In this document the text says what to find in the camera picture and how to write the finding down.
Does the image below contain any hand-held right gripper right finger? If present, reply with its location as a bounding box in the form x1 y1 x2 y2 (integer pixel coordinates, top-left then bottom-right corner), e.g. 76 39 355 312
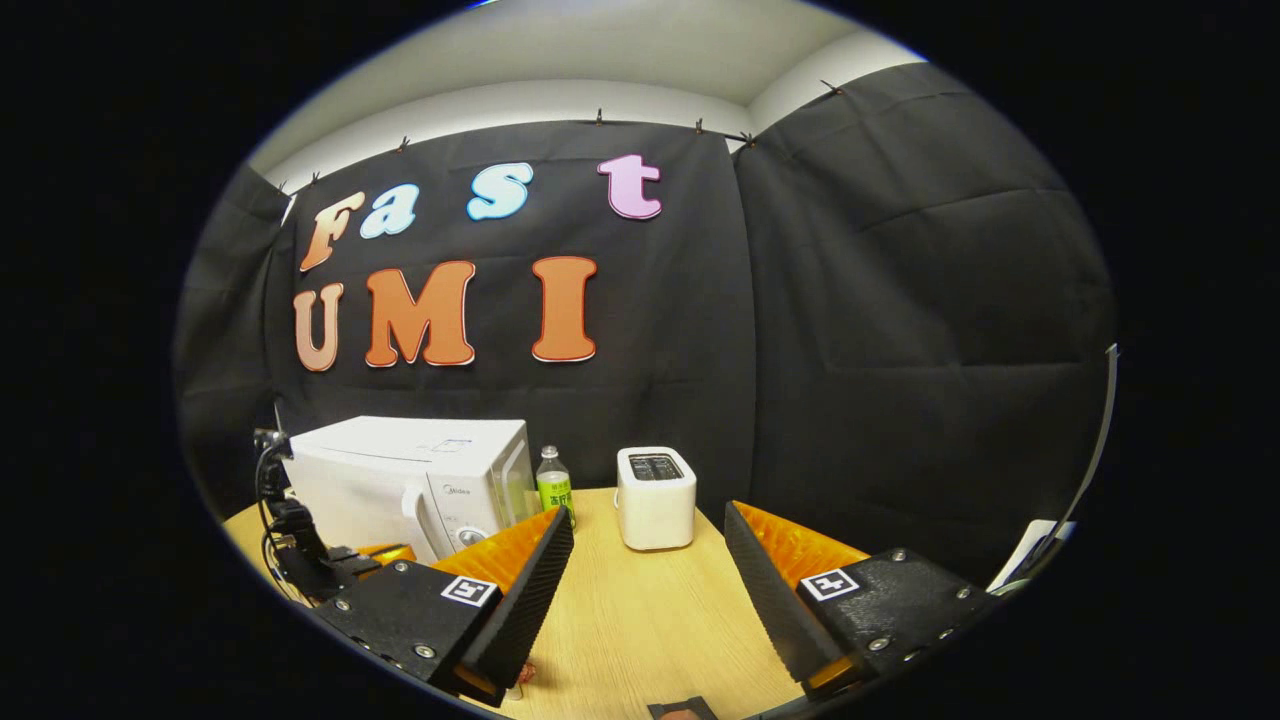
724 500 1003 703

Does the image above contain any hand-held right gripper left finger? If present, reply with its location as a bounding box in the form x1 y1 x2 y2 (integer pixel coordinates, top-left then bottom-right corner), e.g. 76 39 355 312
313 506 577 708

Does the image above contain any white microwave oven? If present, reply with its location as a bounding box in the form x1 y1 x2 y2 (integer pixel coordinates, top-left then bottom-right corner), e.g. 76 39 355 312
285 415 537 567

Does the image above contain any green label drink bottle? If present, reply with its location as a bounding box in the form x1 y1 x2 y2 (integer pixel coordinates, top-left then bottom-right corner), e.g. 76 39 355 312
537 445 576 531

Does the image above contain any white toaster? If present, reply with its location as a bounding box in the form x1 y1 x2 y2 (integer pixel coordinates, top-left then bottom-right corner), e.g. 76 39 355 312
615 446 698 552

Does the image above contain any black backdrop cloth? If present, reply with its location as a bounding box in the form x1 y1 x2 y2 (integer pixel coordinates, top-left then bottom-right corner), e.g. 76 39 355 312
175 62 1116 586

